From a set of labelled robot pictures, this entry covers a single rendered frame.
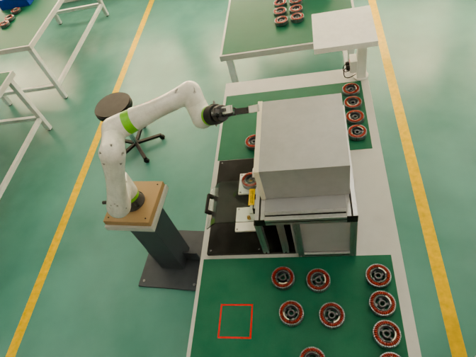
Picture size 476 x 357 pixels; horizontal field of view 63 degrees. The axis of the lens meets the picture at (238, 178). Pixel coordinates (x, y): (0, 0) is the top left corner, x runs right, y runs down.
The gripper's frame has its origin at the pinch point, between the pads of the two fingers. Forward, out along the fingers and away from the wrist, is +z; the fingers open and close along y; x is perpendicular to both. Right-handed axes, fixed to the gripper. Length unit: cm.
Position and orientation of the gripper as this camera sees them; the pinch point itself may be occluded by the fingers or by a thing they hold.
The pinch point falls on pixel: (244, 108)
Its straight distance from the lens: 162.1
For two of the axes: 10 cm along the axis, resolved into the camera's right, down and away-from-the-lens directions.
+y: 8.2, -1.3, 5.6
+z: 5.7, 0.3, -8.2
